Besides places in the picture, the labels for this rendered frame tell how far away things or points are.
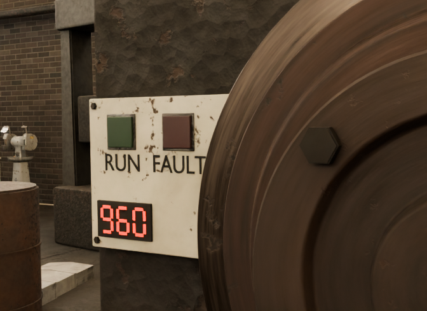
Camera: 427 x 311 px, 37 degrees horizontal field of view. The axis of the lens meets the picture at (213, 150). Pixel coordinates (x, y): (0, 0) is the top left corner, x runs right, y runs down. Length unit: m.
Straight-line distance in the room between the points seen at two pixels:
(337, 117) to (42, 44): 9.05
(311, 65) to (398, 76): 0.11
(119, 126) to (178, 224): 0.13
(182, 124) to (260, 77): 0.21
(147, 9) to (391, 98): 0.44
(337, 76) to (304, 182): 0.08
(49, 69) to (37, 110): 0.62
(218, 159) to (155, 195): 0.22
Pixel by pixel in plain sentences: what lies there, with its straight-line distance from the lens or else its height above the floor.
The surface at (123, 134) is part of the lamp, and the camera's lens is 0.74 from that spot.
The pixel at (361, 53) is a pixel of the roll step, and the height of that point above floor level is 1.26.
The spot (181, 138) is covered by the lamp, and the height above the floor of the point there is 1.19.
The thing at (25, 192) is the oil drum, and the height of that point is 0.86.
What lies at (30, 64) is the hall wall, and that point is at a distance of 9.54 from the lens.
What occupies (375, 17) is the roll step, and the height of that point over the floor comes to 1.28.
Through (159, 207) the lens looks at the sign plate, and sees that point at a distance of 0.73.
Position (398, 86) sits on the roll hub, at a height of 1.23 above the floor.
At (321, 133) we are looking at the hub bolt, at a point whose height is 1.20.
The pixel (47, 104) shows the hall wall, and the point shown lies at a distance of 9.28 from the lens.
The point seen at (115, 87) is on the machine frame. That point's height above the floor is 1.25.
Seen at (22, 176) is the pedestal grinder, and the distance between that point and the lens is 9.15.
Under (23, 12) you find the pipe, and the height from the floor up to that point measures 2.69.
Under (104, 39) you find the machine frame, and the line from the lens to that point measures 0.80.
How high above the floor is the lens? 1.22
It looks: 3 degrees down
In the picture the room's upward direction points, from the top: 1 degrees counter-clockwise
